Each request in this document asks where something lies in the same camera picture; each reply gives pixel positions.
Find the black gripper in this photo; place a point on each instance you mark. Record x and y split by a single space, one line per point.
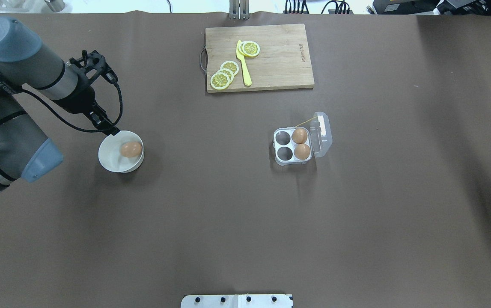
81 100

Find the white ceramic bowl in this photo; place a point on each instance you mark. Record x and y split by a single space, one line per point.
110 158

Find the brown egg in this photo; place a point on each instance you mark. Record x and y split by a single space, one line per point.
302 151
300 135
131 149

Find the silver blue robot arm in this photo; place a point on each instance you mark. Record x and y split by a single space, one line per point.
28 65

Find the clear plastic egg box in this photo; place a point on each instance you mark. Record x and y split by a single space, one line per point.
320 140

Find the lemon slice outer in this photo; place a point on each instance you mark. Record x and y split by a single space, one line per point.
220 81

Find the small steel cup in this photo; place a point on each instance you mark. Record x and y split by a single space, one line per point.
55 5

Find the lemon slice middle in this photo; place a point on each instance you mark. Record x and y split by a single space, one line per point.
229 73

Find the lemon slice inner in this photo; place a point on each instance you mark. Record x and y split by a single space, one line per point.
230 65

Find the white cup rack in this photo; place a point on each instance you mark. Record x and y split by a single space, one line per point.
16 5

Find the lemon slice near knife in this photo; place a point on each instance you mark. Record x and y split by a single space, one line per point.
249 49

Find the wooden cutting board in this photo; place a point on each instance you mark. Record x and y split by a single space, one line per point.
283 62

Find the black monitor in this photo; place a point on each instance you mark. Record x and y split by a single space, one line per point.
437 7

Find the brown table mat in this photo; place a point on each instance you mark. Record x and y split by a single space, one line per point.
396 214

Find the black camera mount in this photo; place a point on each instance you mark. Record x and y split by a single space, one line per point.
91 66

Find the aluminium frame post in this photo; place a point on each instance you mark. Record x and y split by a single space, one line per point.
239 9

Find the white pedestal column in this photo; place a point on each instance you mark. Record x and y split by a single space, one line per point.
238 301

